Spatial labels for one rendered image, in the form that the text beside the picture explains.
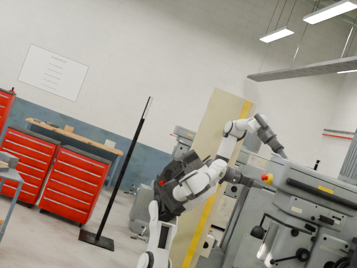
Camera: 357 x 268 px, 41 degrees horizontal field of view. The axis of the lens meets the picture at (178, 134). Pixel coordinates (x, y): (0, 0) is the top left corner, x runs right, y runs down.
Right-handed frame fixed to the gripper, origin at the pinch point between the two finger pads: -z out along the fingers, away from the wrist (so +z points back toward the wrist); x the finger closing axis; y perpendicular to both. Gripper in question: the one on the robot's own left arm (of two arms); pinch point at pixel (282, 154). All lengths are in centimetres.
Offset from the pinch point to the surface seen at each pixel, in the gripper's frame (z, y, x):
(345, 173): -28.5, 19.0, -6.7
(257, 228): -25.5, -33.5, 16.1
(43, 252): 120, -290, -182
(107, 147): 389, -341, -649
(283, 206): -24.1, -15.7, 12.6
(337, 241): -54, -7, -1
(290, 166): -11.8, 0.9, 21.5
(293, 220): -32.7, -16.6, 11.5
